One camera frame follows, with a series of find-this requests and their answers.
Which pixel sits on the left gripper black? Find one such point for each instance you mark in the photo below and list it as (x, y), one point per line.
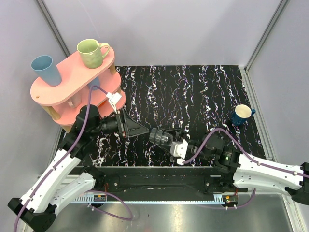
(122, 125)

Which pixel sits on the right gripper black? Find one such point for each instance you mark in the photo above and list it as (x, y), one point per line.
(176, 134)

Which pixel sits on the clear elbow pipe fitting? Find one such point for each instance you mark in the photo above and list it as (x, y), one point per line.
(166, 139)

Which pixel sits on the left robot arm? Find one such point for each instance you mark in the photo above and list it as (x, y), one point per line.
(40, 205)

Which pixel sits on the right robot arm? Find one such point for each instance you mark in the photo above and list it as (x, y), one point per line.
(238, 168)

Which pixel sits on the black marble pattern mat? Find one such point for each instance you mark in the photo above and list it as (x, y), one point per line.
(196, 99)

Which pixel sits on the small blue cup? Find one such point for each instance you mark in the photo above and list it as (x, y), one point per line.
(94, 84)

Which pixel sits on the pale pink mug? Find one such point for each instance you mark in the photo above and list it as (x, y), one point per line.
(75, 100)

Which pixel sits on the pink three-tier wooden shelf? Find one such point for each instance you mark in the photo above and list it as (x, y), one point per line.
(75, 77)

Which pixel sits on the dark blue mug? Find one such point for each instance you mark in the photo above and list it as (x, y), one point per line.
(241, 114)

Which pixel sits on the green ceramic mug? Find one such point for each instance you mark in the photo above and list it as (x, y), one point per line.
(92, 52)

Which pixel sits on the light blue plastic cup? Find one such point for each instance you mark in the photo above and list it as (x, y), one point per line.
(47, 70)

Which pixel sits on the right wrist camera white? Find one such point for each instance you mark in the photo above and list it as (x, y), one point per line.
(179, 151)

